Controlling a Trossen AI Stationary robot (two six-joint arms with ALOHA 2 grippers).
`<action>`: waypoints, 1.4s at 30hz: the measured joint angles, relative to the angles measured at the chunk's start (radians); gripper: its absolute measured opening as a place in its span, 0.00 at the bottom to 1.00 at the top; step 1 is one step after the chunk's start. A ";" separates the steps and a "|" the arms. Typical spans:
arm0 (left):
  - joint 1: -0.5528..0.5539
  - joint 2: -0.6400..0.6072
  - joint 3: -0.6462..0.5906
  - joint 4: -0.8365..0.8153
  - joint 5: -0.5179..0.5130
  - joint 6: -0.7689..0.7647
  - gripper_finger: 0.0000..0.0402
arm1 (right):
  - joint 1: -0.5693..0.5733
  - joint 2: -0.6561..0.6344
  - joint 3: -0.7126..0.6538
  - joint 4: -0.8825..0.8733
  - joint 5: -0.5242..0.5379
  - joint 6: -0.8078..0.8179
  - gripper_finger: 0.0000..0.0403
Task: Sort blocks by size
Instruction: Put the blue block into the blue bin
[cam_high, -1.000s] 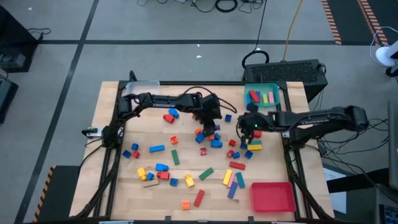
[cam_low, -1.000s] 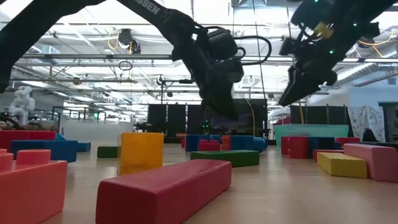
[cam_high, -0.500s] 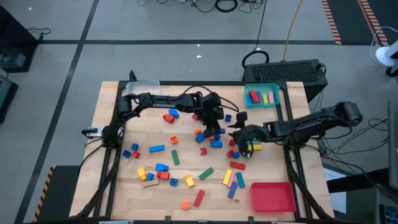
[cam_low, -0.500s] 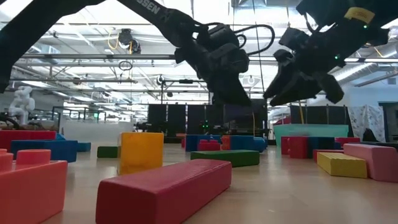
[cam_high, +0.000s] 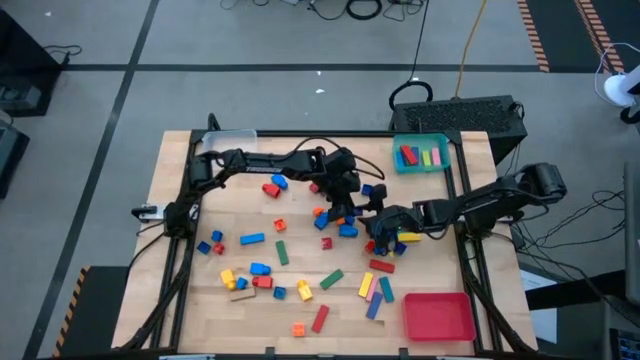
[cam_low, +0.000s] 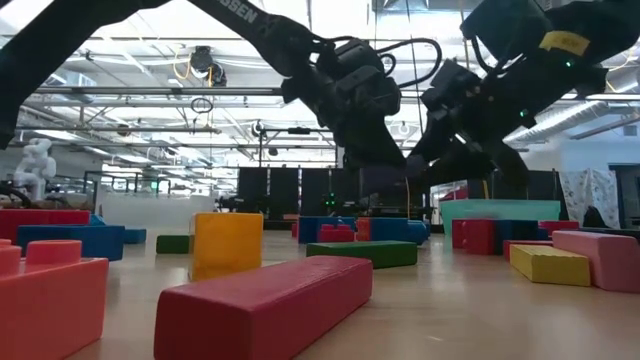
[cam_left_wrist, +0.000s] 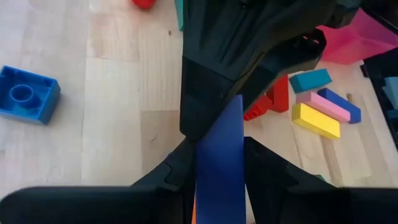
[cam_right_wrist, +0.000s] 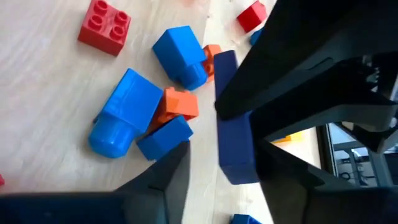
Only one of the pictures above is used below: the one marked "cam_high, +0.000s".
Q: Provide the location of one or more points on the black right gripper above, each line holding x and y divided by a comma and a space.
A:
400, 217

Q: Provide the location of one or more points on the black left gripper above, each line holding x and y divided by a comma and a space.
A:
345, 192

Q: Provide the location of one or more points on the large blue stud block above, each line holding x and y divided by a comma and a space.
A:
348, 231
260, 269
321, 220
279, 181

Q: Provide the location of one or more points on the long red block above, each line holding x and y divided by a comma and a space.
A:
320, 318
409, 155
382, 266

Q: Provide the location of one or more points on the long yellow block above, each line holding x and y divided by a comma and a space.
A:
366, 284
409, 237

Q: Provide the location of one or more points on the long teal block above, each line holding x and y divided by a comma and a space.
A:
386, 289

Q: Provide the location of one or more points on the long pink block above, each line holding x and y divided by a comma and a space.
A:
374, 295
436, 156

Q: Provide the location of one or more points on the long green block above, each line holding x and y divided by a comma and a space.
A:
282, 252
331, 279

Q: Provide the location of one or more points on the long blue block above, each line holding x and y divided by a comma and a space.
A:
400, 159
252, 239

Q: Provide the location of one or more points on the large red stud block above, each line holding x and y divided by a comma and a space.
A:
262, 282
271, 190

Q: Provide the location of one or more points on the large yellow stud block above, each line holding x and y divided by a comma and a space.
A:
304, 290
228, 279

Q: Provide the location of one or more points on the long lime block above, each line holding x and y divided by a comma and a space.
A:
426, 158

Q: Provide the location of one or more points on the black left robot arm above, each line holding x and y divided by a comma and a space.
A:
280, 165

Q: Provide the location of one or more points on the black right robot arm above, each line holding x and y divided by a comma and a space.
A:
500, 197

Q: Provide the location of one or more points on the small blue stud block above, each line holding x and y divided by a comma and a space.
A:
380, 250
203, 247
350, 220
280, 293
217, 236
241, 283
367, 189
400, 248

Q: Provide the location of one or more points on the small red stud block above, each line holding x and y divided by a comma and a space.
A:
327, 243
369, 246
219, 248
313, 188

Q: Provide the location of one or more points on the red plastic bin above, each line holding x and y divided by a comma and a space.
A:
439, 316

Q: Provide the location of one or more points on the teal plastic bin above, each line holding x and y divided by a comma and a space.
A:
430, 141

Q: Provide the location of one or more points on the long tan wooden block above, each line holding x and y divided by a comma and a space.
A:
243, 294

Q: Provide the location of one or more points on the clear plastic bin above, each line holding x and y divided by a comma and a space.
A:
230, 140

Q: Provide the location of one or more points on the black perforated computer case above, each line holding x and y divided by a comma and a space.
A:
457, 117

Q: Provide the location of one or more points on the white paper sheet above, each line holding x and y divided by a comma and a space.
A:
537, 281

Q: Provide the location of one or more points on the grey desk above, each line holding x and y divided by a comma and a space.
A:
632, 230

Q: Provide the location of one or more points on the dark electronic device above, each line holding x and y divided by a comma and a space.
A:
622, 335

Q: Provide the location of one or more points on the black orange striped floor mat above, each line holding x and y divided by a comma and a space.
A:
560, 30
85, 310

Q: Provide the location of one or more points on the white round device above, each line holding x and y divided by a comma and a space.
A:
620, 87

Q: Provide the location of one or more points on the grey equipment box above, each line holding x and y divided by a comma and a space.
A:
10, 150

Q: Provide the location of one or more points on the black equipment stand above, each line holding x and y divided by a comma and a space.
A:
25, 65

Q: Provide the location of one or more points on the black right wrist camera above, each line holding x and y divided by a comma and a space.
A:
378, 196

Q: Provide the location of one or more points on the silver mounting bracket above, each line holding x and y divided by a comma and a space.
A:
150, 212

